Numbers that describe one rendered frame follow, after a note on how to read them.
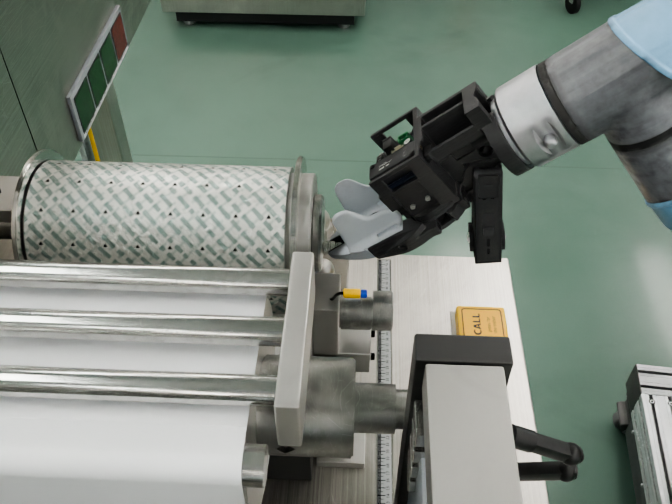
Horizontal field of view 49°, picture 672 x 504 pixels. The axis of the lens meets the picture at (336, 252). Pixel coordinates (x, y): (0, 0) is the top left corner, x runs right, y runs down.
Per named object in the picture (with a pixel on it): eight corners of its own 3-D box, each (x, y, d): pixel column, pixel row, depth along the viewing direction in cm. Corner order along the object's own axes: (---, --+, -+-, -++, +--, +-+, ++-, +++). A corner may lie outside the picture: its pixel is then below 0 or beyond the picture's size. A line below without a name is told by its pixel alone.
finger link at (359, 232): (298, 225, 70) (374, 176, 66) (338, 259, 73) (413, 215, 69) (297, 247, 67) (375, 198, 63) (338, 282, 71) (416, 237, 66)
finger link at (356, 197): (303, 194, 73) (376, 151, 68) (341, 228, 76) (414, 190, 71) (299, 215, 71) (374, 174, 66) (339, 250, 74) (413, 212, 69)
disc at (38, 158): (24, 321, 67) (8, 160, 63) (18, 321, 67) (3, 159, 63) (84, 274, 81) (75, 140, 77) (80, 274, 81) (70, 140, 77)
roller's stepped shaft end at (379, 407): (446, 446, 47) (452, 419, 45) (353, 442, 47) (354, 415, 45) (443, 403, 49) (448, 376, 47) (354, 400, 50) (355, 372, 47)
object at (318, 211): (324, 178, 71) (325, 230, 76) (303, 177, 71) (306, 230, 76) (319, 235, 66) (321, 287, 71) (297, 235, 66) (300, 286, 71)
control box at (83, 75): (84, 142, 98) (70, 97, 93) (79, 141, 98) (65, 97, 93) (129, 46, 115) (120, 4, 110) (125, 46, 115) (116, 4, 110)
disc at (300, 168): (294, 331, 66) (295, 168, 62) (288, 331, 66) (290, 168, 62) (307, 282, 80) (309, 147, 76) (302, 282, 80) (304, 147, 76)
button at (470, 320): (507, 355, 104) (510, 344, 102) (457, 353, 104) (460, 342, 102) (501, 317, 109) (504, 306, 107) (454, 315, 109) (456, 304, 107)
